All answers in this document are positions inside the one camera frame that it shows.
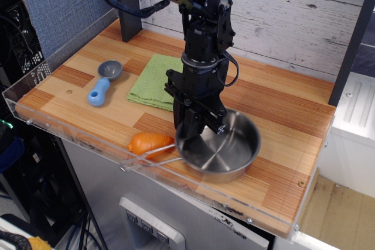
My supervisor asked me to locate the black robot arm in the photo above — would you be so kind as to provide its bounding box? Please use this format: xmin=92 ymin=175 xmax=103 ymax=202
xmin=104 ymin=0 xmax=238 ymax=139

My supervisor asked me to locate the stainless steel pan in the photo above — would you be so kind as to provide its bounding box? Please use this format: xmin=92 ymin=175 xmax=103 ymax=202
xmin=121 ymin=109 xmax=261 ymax=183

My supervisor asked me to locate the clear acrylic table guard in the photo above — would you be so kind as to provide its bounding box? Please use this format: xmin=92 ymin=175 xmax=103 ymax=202
xmin=4 ymin=61 xmax=335 ymax=240

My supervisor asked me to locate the black plastic crate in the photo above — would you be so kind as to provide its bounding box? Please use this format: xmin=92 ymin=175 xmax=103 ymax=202
xmin=2 ymin=1 xmax=44 ymax=74

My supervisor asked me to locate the yellow object bottom left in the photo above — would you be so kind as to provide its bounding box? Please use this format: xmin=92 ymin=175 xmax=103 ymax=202
xmin=28 ymin=237 xmax=54 ymax=250

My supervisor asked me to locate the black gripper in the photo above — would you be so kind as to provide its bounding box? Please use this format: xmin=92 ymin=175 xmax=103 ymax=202
xmin=165 ymin=59 xmax=228 ymax=139

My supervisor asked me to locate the dark right vertical post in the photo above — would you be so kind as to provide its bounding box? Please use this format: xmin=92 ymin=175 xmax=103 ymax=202
xmin=328 ymin=0 xmax=374 ymax=107

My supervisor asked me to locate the grey panel with buttons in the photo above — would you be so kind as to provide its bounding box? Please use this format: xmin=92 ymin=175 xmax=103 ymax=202
xmin=118 ymin=197 xmax=186 ymax=249

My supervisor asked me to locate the blue grey ice cream scoop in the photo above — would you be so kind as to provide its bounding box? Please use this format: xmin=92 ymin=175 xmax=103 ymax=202
xmin=87 ymin=60 xmax=122 ymax=107

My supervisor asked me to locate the white ribbed block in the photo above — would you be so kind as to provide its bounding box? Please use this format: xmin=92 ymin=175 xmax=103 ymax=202
xmin=333 ymin=72 xmax=374 ymax=141

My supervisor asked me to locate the orange toy carrot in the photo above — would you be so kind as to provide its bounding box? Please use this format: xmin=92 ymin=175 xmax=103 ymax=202
xmin=128 ymin=132 xmax=175 ymax=159

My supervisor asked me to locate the green folded towel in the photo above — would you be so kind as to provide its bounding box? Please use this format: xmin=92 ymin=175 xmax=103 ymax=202
xmin=127 ymin=54 xmax=183 ymax=112

